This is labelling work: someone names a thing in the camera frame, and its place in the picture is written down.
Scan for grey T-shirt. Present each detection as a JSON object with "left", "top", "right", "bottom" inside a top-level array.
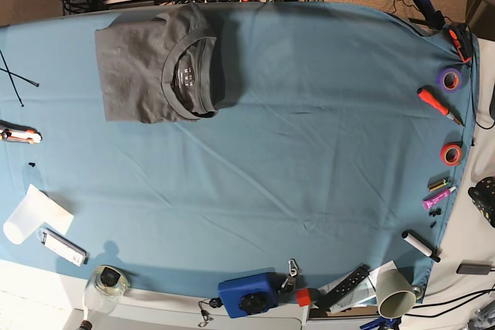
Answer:
[{"left": 94, "top": 4, "right": 218, "bottom": 124}]

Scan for blue tablecloth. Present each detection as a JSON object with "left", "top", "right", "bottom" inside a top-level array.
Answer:
[{"left": 1, "top": 3, "right": 480, "bottom": 298}]

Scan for silver carabiner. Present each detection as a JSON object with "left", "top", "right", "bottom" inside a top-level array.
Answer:
[{"left": 288, "top": 258, "right": 299, "bottom": 277}]

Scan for blue box with black knob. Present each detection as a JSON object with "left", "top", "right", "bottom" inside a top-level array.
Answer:
[{"left": 217, "top": 273, "right": 279, "bottom": 318}]

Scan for red cube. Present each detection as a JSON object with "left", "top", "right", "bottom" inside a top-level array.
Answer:
[{"left": 295, "top": 288, "right": 312, "bottom": 307}]

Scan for black remote control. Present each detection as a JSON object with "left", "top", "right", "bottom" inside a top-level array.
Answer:
[{"left": 315, "top": 265, "right": 369, "bottom": 310}]

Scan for purple glue tube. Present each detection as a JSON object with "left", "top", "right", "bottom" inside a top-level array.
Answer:
[{"left": 422, "top": 186, "right": 456, "bottom": 210}]

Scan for white marker black cap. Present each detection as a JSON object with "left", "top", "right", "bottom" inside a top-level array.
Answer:
[{"left": 401, "top": 231, "right": 441, "bottom": 263}]

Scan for gold battery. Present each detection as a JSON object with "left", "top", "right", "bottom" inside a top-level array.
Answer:
[{"left": 428, "top": 178, "right": 449, "bottom": 192}]

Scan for orange tape roll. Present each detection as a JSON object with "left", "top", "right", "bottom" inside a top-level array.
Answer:
[{"left": 440, "top": 142, "right": 462, "bottom": 166}]

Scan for clear glass bottle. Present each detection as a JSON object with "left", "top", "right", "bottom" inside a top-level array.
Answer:
[{"left": 78, "top": 265, "right": 128, "bottom": 330}]

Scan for white labelled box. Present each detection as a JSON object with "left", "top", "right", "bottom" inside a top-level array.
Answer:
[{"left": 37, "top": 228, "right": 88, "bottom": 267}]

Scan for grey green mug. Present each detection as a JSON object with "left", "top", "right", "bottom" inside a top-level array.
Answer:
[{"left": 376, "top": 269, "right": 416, "bottom": 319}]

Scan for purple tape roll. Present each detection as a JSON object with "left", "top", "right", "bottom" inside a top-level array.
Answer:
[{"left": 435, "top": 67, "right": 462, "bottom": 94}]

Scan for white paper sheet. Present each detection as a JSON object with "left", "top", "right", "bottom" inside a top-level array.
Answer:
[{"left": 22, "top": 184, "right": 73, "bottom": 236}]

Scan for translucent plastic cup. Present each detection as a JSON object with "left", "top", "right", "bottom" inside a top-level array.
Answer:
[{"left": 3, "top": 198, "right": 35, "bottom": 245}]

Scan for blue black clamp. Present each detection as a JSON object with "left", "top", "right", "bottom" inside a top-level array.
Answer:
[{"left": 410, "top": 0, "right": 446, "bottom": 30}]

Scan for orange black utility knife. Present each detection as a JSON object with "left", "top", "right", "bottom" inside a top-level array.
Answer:
[{"left": 1, "top": 121, "right": 43, "bottom": 145}]

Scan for orange black tool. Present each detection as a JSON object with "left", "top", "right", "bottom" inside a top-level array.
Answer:
[{"left": 448, "top": 23, "right": 473, "bottom": 63}]

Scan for orange handle screwdriver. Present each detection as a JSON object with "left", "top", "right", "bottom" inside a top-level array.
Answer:
[{"left": 417, "top": 87, "right": 464, "bottom": 127}]

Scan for black cable ties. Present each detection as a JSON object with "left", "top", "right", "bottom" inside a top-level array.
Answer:
[{"left": 0, "top": 50, "right": 39, "bottom": 107}]

